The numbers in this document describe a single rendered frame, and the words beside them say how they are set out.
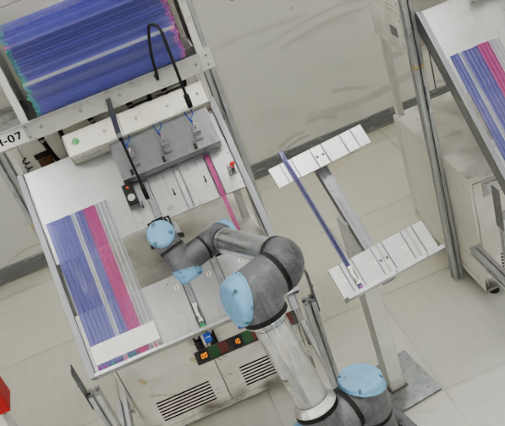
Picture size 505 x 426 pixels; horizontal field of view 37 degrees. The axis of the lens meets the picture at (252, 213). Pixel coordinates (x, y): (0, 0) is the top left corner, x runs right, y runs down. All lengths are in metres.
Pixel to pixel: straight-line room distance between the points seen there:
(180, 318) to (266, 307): 0.68
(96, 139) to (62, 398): 1.46
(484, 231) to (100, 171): 1.45
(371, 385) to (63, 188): 1.20
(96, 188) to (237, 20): 1.77
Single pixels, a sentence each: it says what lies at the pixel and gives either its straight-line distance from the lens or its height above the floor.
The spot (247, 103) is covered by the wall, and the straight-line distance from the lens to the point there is 4.22.
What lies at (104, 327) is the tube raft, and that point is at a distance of 2.42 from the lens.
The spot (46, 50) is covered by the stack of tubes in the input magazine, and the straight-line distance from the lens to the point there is 2.39.
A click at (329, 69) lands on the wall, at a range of 4.31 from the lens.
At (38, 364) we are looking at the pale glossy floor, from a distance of 3.83.
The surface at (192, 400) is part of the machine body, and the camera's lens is 2.99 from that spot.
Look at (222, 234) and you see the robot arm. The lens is 2.08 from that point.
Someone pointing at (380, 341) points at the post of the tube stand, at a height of 0.28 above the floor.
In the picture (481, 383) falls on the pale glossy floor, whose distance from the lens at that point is 2.96.
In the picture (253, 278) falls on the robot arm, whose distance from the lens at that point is 1.75.
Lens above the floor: 2.22
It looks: 32 degrees down
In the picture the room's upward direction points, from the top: 20 degrees counter-clockwise
